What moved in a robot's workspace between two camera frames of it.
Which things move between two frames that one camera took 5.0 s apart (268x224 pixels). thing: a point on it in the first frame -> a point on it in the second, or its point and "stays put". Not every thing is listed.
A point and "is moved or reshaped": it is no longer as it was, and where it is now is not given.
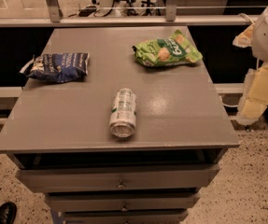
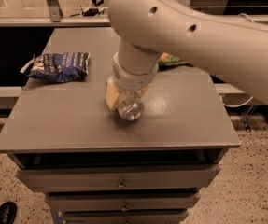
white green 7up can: (123, 113) is moved or reshaped
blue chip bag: (58, 67) stays put
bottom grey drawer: (114, 217) stays put
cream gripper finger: (246, 38) -> (130, 80)
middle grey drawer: (121, 202) stays put
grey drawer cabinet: (135, 143) stays put
